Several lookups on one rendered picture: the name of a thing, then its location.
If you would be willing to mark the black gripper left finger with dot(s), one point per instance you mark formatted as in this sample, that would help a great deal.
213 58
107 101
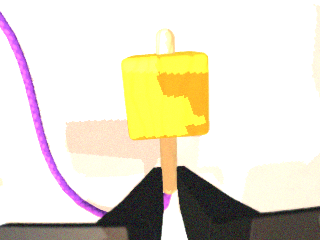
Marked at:
138 216

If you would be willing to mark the yellow square block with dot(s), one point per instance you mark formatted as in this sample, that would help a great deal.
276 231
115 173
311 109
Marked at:
166 95

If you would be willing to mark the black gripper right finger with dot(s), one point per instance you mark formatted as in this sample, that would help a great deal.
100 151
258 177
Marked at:
208 213

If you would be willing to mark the pink string with wooden stick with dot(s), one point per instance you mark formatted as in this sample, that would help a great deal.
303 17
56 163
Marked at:
165 44

